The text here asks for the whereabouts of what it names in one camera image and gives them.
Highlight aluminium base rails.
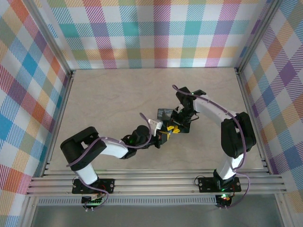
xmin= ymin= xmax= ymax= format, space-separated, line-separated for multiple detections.
xmin=25 ymin=168 xmax=289 ymax=196

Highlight grey metal shelf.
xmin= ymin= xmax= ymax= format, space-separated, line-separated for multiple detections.
xmin=29 ymin=204 xmax=286 ymax=227

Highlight right controller board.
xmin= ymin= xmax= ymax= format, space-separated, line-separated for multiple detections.
xmin=215 ymin=193 xmax=233 ymax=209

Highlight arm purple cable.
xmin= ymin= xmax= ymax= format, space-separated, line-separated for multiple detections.
xmin=232 ymin=115 xmax=247 ymax=171
xmin=65 ymin=136 xmax=125 ymax=167

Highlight controller board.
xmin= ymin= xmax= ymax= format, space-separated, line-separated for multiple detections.
xmin=215 ymin=193 xmax=233 ymax=209
xmin=81 ymin=195 xmax=105 ymax=210

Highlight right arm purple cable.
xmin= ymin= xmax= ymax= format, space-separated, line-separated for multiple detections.
xmin=232 ymin=115 xmax=247 ymax=171

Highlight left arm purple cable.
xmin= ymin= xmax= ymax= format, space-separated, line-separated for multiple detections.
xmin=65 ymin=136 xmax=125 ymax=167

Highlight left controller board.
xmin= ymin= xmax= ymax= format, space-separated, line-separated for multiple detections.
xmin=81 ymin=195 xmax=105 ymax=210

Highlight starry night print box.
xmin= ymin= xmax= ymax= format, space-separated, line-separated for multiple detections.
xmin=156 ymin=108 xmax=191 ymax=135

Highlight black cable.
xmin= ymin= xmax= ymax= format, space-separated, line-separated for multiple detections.
xmin=172 ymin=84 xmax=238 ymax=117

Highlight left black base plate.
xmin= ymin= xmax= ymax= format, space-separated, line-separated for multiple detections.
xmin=71 ymin=178 xmax=116 ymax=195

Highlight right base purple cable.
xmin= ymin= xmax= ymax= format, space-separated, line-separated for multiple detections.
xmin=220 ymin=172 xmax=252 ymax=209

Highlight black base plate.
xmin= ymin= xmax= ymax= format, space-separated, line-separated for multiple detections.
xmin=197 ymin=176 xmax=242 ymax=193
xmin=71 ymin=178 xmax=116 ymax=195

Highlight aluminium corner post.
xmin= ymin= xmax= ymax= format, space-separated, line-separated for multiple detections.
xmin=23 ymin=0 xmax=74 ymax=77
xmin=236 ymin=0 xmax=283 ymax=74

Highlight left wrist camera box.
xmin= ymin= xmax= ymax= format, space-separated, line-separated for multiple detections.
xmin=147 ymin=118 xmax=164 ymax=137

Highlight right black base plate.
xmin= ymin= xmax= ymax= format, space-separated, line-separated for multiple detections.
xmin=197 ymin=176 xmax=242 ymax=193

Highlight left wrist purple cable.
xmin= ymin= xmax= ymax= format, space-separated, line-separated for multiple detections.
xmin=127 ymin=113 xmax=152 ymax=149

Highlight aluminium side rail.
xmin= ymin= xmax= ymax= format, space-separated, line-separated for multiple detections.
xmin=40 ymin=70 xmax=76 ymax=177
xmin=234 ymin=68 xmax=272 ymax=175

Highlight grey slotted cable duct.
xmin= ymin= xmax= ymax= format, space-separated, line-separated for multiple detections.
xmin=37 ymin=197 xmax=217 ymax=206

